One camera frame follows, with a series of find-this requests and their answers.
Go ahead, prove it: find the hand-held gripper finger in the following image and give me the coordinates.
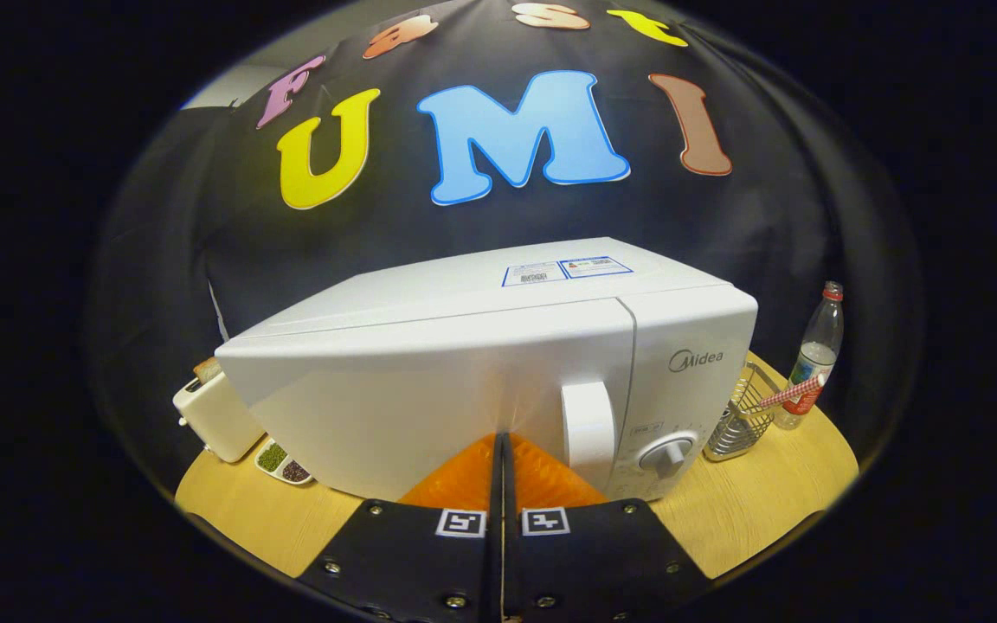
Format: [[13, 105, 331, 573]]
[[503, 433, 714, 623], [298, 433, 504, 623]]

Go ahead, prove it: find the white microwave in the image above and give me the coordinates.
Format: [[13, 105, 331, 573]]
[[215, 237, 760, 504]]

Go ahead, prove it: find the white divided bean dish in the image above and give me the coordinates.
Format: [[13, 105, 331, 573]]
[[254, 437, 318, 487]]

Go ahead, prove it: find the white toaster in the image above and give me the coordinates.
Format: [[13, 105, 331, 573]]
[[172, 368, 267, 464]]

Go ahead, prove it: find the red checked straw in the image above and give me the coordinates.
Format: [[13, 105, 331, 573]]
[[758, 372, 828, 409]]

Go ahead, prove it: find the clear plastic water bottle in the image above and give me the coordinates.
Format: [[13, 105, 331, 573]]
[[773, 280, 846, 431]]

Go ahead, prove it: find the metal wire holder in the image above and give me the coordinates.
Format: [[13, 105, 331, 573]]
[[703, 360, 783, 462]]

